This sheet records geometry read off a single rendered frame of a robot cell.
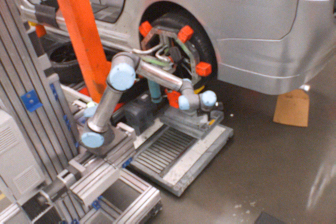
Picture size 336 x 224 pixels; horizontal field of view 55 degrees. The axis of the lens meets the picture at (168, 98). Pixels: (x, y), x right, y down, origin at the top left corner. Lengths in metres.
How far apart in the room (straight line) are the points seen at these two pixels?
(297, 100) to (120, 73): 2.35
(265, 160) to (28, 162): 1.86
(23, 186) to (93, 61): 1.12
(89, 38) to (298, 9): 1.47
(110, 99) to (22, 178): 0.66
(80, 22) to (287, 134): 2.01
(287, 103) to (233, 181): 1.14
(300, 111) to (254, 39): 1.41
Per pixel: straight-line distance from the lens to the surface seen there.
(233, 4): 2.12
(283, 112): 3.35
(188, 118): 2.95
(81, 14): 2.47
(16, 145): 1.81
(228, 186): 2.69
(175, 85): 1.74
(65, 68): 3.70
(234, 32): 2.20
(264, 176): 2.76
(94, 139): 1.75
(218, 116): 3.03
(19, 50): 1.71
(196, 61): 2.43
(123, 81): 1.53
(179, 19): 2.47
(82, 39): 2.51
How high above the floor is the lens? 2.11
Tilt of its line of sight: 36 degrees down
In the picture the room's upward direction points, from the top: 10 degrees counter-clockwise
